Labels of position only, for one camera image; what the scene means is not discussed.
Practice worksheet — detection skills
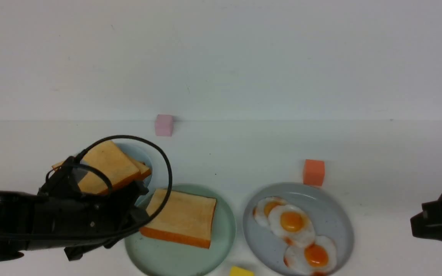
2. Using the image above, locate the toast slice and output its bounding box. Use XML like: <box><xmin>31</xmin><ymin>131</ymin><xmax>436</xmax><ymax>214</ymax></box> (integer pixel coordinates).
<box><xmin>127</xmin><ymin>155</ymin><xmax>152</xmax><ymax>181</ymax></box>
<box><xmin>140</xmin><ymin>191</ymin><xmax>217</xmax><ymax>249</ymax></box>
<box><xmin>72</xmin><ymin>140</ymin><xmax>140</xmax><ymax>195</ymax></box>

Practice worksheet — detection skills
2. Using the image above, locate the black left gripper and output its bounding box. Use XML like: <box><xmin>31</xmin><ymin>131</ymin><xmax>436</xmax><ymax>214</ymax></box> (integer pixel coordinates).
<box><xmin>37</xmin><ymin>156</ymin><xmax>149</xmax><ymax>261</ymax></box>

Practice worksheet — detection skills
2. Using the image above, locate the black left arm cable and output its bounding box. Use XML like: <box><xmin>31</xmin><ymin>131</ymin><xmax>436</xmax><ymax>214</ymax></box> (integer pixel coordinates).
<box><xmin>0</xmin><ymin>135</ymin><xmax>173</xmax><ymax>240</ymax></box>

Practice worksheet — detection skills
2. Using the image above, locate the grey-blue egg plate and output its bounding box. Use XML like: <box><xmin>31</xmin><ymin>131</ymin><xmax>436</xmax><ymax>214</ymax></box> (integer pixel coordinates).
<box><xmin>242</xmin><ymin>183</ymin><xmax>355</xmax><ymax>276</ymax></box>

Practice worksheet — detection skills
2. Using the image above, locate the fried egg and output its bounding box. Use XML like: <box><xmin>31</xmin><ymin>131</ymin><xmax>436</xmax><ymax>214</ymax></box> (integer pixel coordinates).
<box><xmin>252</xmin><ymin>196</ymin><xmax>288</xmax><ymax>228</ymax></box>
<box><xmin>268</xmin><ymin>204</ymin><xmax>316</xmax><ymax>248</ymax></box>
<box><xmin>284</xmin><ymin>235</ymin><xmax>338</xmax><ymax>276</ymax></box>

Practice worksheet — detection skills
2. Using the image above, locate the pink foam cube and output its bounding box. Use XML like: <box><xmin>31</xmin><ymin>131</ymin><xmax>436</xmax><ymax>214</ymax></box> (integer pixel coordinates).
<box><xmin>155</xmin><ymin>115</ymin><xmax>174</xmax><ymax>137</ymax></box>

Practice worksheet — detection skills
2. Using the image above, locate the yellow foam cube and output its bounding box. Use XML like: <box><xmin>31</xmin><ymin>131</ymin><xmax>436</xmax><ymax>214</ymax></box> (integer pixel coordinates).
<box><xmin>229</xmin><ymin>266</ymin><xmax>255</xmax><ymax>276</ymax></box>

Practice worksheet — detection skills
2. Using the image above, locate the orange foam cube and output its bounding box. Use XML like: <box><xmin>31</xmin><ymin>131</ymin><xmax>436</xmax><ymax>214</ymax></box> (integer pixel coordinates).
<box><xmin>302</xmin><ymin>159</ymin><xmax>326</xmax><ymax>187</ymax></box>

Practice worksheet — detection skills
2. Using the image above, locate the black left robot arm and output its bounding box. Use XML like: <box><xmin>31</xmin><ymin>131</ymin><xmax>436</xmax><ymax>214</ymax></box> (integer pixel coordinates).
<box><xmin>0</xmin><ymin>157</ymin><xmax>149</xmax><ymax>262</ymax></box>

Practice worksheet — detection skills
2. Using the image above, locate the light blue bread plate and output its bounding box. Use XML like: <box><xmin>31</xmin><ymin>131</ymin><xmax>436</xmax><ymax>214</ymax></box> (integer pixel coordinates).
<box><xmin>116</xmin><ymin>143</ymin><xmax>154</xmax><ymax>190</ymax></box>

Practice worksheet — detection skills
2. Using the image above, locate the mint green centre plate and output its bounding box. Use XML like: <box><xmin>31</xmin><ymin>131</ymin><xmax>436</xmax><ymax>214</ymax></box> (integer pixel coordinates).
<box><xmin>124</xmin><ymin>184</ymin><xmax>236</xmax><ymax>276</ymax></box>

